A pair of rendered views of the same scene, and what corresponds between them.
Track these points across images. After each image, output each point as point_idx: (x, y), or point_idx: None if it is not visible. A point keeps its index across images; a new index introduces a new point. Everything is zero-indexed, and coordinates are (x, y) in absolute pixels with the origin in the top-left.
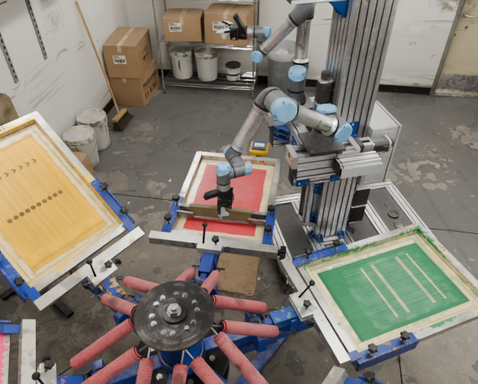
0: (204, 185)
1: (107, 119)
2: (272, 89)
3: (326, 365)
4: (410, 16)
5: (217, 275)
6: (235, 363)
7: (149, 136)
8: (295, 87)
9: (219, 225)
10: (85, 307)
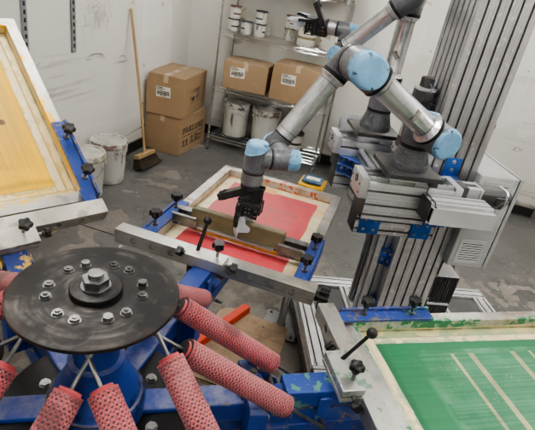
0: (223, 201)
1: (130, 157)
2: (356, 44)
3: None
4: (519, 116)
5: (206, 293)
6: (188, 426)
7: (172, 183)
8: (379, 103)
9: (231, 249)
10: (3, 360)
